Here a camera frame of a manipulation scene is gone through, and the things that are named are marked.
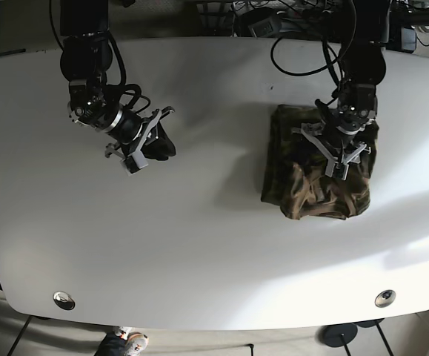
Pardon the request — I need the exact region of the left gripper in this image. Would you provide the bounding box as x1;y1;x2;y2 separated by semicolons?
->
290;122;370;167

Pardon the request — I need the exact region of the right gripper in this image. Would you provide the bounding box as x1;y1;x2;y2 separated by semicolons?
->
104;106;175;174

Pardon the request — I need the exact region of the camouflage T-shirt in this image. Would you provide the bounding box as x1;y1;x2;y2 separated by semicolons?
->
261;105;379;220

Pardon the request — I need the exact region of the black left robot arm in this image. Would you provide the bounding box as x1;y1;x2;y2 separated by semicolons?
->
291;1;390;179

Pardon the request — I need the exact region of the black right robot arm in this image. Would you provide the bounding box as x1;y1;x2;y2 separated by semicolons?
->
51;1;176;175

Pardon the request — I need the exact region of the right black floor stand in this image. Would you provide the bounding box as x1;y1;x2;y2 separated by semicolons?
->
355;319;394;356

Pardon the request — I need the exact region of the black floor stand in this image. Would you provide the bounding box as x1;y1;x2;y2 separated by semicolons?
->
317;323;358;356
355;319;394;356

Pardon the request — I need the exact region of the left black floor stand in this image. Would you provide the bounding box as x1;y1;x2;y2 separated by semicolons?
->
317;323;358;356

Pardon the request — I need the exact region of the white orange shoe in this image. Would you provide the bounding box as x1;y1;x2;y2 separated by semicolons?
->
113;326;133;340
124;333;149;356

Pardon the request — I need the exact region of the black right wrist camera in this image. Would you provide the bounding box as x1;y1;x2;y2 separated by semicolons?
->
142;123;176;161

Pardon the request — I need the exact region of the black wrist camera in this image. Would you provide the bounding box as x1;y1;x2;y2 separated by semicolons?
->
325;159;349;180
142;123;176;161

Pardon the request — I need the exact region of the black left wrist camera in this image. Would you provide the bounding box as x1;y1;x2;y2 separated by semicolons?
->
325;159;349;180

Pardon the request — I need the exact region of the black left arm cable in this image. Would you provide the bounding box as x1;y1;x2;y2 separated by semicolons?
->
270;0;359;97

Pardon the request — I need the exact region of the table cable grommet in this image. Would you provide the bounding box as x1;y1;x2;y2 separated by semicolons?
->
53;291;76;311
374;289;396;309

